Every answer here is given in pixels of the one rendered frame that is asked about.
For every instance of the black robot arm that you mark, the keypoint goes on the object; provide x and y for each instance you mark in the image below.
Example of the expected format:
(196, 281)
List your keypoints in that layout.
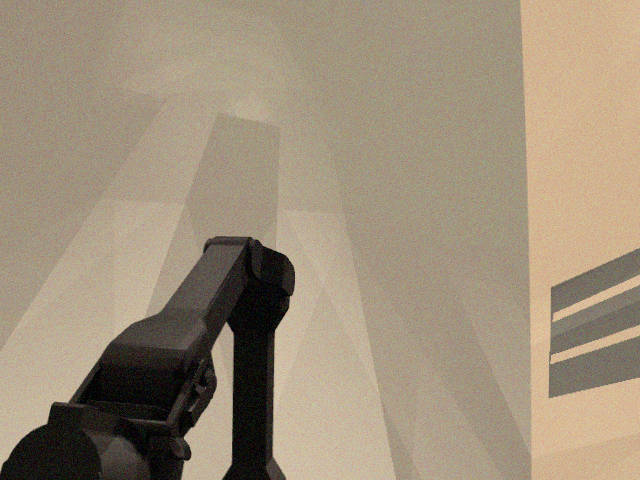
(127, 419)

